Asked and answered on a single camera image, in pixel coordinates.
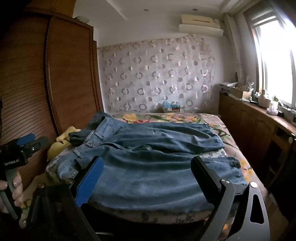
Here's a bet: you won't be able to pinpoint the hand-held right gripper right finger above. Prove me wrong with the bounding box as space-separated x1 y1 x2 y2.
191 156 270 241

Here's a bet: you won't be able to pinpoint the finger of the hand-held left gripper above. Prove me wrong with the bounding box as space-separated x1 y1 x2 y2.
24 137 50 155
18 134 36 147

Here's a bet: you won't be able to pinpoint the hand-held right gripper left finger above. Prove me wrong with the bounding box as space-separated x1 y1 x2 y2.
25 156 104 241

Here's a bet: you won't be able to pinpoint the blue denim pants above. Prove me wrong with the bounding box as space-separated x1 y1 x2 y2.
47 111 249 212

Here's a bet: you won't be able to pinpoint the person's left hand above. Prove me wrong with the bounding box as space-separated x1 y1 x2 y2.
0 173 28 229

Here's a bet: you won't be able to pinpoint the yellow plush toy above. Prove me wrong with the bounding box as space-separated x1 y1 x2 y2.
47 127 80 161

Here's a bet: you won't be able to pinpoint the bed with floral sheet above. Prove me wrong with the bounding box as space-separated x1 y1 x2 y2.
112 112 266 193

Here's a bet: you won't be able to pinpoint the blue white floral quilt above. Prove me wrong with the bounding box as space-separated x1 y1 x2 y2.
45 148 248 225

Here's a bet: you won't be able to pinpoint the brown wooden wardrobe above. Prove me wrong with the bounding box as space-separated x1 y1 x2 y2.
0 9 104 209

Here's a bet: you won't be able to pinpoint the low wooden cabinet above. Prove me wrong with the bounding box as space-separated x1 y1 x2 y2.
218 85 296 193

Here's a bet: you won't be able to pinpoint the blue plastic bag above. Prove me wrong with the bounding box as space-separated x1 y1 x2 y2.
162 101 181 110

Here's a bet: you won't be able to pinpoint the open cardboard box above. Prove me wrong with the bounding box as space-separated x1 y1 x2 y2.
231 89 252 100

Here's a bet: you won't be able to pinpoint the stack of papers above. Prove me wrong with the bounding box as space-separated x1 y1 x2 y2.
220 82 239 92

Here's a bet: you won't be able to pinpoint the tied window curtain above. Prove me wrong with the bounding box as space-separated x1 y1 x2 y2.
223 14 244 80

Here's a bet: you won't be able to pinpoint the window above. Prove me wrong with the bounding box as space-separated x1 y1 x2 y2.
243 0 296 109

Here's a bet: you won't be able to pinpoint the white air deflector panel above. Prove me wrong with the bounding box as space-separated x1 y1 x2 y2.
179 23 224 37

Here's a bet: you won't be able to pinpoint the beige air conditioner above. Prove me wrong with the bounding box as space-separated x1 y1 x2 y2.
181 14 220 25

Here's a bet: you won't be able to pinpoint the circle patterned wall curtain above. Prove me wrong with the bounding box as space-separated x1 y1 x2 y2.
98 35 216 114

